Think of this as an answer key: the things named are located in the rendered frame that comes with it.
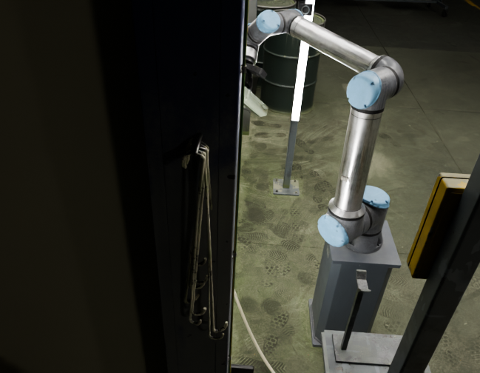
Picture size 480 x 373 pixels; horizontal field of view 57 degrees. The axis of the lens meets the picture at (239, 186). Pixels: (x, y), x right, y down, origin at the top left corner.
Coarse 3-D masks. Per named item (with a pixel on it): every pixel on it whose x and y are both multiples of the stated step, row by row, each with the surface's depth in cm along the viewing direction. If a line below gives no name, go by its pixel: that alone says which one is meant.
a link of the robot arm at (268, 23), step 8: (264, 16) 178; (272, 16) 180; (280, 16) 184; (256, 24) 181; (264, 24) 178; (272, 24) 179; (280, 24) 184; (248, 32) 187; (256, 32) 183; (264, 32) 181; (272, 32) 181; (280, 32) 187; (256, 40) 187; (264, 40) 188
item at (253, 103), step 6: (246, 90) 177; (246, 96) 178; (252, 96) 180; (246, 102) 180; (252, 102) 181; (258, 102) 184; (252, 108) 184; (258, 108) 184; (264, 108) 187; (258, 114) 188; (264, 114) 188
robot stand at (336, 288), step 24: (384, 240) 208; (336, 264) 201; (360, 264) 196; (384, 264) 195; (336, 288) 208; (384, 288) 209; (312, 312) 248; (336, 312) 218; (360, 312) 217; (312, 336) 236
